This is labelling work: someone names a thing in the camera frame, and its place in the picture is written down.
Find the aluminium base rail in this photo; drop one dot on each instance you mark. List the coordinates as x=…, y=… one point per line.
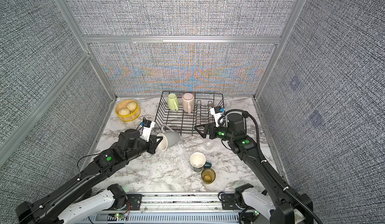
x=188, y=208

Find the clear glass cup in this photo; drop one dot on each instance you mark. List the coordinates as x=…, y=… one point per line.
x=209, y=144

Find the light green mug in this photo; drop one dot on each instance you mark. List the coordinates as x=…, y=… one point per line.
x=172, y=102

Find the dark green mug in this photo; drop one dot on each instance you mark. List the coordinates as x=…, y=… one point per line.
x=198, y=162

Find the steamed bun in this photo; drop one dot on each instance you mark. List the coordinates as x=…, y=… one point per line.
x=124, y=112
x=131, y=106

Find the black ladle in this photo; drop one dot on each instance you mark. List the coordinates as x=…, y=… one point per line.
x=245, y=114

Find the black wire dish rack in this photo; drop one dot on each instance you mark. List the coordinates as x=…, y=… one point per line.
x=182, y=121

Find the grey mug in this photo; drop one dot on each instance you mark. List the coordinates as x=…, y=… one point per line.
x=169, y=137

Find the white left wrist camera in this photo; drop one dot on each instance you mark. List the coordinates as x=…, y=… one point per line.
x=147, y=127

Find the left steamed bun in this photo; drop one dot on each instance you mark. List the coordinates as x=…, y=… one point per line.
x=124, y=112

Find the amber glass cup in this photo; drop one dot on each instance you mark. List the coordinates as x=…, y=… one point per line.
x=208, y=175

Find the pink iridescent mug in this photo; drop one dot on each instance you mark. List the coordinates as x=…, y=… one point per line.
x=188, y=102

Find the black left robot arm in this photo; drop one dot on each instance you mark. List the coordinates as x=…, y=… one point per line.
x=47, y=209

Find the right steamed bun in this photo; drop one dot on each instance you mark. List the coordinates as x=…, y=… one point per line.
x=131, y=106

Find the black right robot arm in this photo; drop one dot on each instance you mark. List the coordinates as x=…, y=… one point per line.
x=284, y=205

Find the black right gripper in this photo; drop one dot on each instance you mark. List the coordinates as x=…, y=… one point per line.
x=212, y=127

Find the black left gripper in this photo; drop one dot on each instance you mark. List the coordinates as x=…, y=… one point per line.
x=152, y=143

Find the yellow bamboo steamer basket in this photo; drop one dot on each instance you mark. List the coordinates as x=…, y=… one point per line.
x=131, y=117

